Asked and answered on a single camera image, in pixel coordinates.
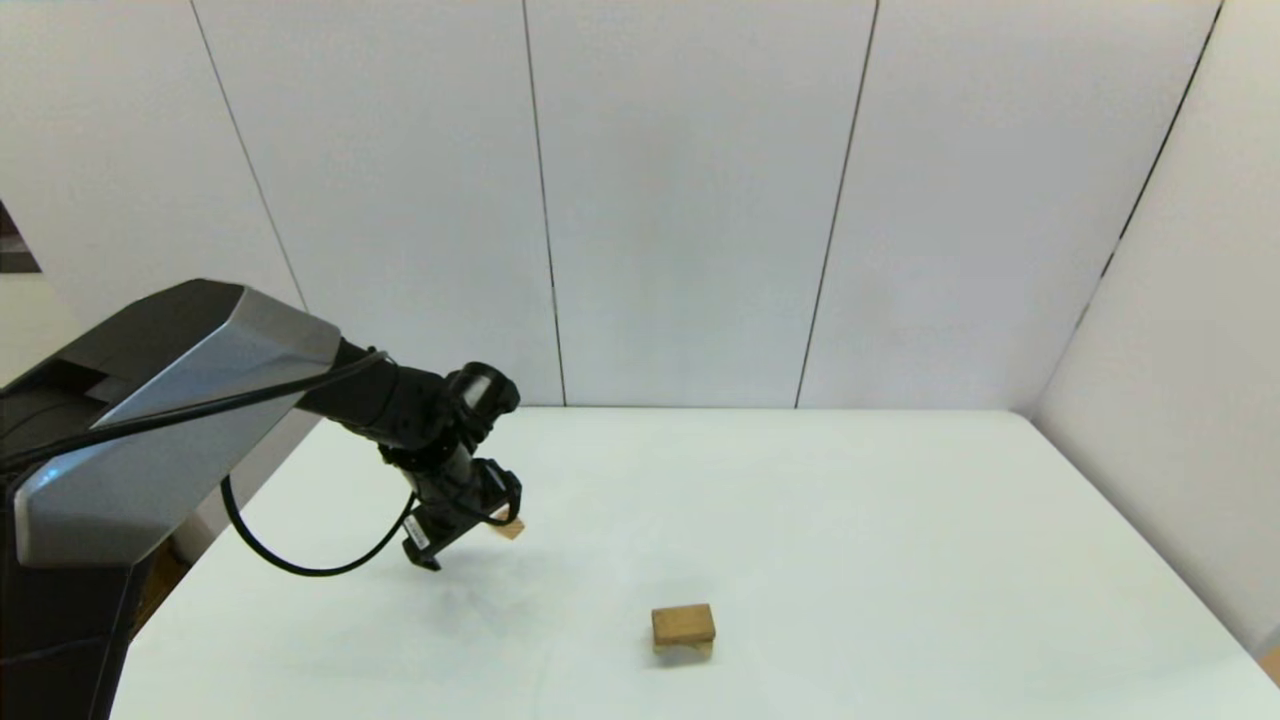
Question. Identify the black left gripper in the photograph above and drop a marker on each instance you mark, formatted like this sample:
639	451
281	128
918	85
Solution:
450	520

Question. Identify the triangular wooden building block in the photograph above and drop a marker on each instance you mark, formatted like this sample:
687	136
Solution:
512	530

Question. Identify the rectangular wooden building block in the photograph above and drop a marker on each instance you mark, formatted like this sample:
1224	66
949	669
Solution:
684	623

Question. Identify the arched wooden building block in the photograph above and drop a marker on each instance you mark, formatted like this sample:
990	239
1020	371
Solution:
684	652

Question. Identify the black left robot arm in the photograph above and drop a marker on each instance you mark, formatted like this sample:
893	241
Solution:
180	400

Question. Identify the brown labelled cardboard box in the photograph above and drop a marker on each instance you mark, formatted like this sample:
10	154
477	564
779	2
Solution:
165	600

